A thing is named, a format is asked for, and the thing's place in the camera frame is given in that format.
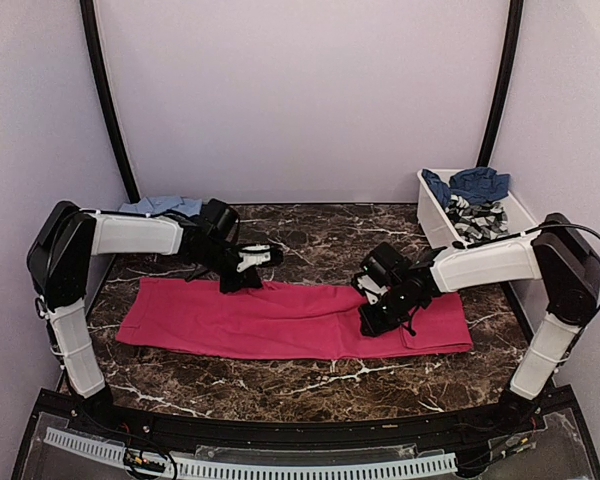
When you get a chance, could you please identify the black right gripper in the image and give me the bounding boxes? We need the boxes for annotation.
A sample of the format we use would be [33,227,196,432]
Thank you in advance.
[358,282,413,336]

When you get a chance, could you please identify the pink trousers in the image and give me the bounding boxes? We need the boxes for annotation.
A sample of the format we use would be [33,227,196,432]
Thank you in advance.
[116,278,473,360]

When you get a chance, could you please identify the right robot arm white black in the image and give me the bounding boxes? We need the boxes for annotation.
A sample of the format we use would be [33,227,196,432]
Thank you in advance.
[351,213,600,434]

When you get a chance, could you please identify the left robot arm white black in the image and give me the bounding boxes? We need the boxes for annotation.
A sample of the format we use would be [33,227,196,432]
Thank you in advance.
[26,199,274,399]

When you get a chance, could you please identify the white plastic laundry bin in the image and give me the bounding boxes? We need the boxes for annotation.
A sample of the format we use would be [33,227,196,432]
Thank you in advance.
[416,169,537,248]

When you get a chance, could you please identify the folded light blue shirt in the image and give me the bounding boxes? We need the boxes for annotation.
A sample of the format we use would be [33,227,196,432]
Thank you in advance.
[118,195,203,217]

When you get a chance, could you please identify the black white patterned garment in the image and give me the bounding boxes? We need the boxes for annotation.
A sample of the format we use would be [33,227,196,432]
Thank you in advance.
[445,195,509,243]

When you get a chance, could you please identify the dark blue garment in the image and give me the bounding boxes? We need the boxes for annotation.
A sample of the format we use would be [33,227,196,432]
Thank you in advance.
[421,167,511,208]

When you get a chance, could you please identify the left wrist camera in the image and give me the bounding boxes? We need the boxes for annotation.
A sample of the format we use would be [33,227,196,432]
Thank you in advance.
[236,244,284,273]

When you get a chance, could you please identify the black front rail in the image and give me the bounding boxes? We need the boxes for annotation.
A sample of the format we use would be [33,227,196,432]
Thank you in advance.
[56,396,532,452]

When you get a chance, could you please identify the white slotted cable duct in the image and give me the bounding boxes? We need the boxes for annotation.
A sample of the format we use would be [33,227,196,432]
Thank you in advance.
[43,427,457,479]

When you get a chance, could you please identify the left black corner post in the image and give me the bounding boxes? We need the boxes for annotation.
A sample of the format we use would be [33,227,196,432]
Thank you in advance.
[79,0,140,202]

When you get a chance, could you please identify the black corner post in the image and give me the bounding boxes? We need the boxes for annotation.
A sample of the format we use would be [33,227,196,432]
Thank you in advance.
[79,0,140,202]
[476,0,524,167]

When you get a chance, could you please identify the right black corner post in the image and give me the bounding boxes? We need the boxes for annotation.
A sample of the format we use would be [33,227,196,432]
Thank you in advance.
[476,0,524,167]

